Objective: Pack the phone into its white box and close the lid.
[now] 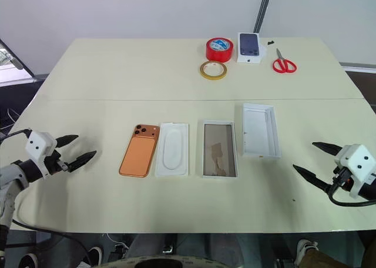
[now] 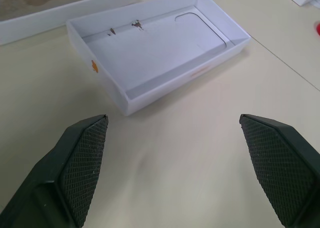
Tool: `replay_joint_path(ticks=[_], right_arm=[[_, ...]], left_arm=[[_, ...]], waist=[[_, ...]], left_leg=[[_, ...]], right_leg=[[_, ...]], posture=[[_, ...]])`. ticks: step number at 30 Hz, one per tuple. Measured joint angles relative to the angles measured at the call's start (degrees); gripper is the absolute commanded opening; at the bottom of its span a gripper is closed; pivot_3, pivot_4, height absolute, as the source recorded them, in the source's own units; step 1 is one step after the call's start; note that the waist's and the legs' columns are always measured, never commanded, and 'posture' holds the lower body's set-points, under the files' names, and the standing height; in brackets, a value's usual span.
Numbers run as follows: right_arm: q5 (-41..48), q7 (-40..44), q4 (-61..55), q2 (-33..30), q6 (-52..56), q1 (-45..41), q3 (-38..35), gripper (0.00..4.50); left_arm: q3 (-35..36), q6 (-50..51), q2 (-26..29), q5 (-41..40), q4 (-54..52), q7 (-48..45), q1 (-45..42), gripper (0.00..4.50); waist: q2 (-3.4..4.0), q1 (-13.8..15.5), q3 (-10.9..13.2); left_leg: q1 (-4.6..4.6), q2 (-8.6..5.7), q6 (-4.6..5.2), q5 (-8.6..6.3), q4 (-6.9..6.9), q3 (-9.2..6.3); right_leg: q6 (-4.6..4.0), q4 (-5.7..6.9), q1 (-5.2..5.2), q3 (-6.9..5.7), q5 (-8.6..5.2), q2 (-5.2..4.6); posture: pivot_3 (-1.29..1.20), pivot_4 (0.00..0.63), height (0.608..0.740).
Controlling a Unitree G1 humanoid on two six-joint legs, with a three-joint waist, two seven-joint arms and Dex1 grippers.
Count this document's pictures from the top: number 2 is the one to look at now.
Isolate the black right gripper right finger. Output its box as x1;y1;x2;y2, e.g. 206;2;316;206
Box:
238;113;320;228

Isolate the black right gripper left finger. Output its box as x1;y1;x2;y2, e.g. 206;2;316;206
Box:
0;114;109;228

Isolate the white cardboard box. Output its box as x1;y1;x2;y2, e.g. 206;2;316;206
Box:
65;0;252;117

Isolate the orange and white box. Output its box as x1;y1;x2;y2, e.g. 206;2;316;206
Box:
0;0;140;47

